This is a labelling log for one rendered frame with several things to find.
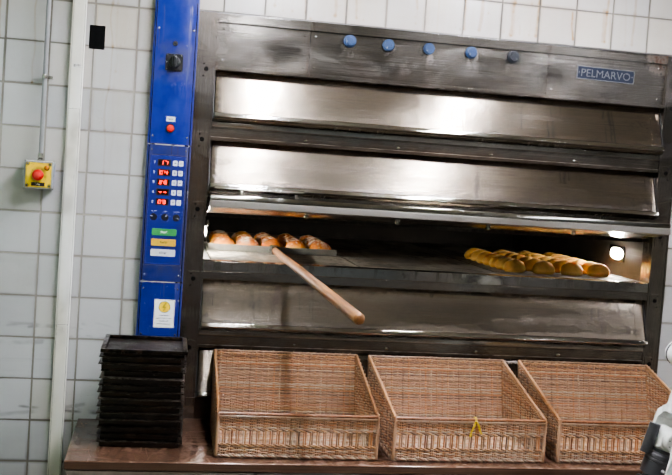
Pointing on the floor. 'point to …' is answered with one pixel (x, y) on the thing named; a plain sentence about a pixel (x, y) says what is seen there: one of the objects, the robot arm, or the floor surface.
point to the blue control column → (173, 88)
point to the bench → (132, 458)
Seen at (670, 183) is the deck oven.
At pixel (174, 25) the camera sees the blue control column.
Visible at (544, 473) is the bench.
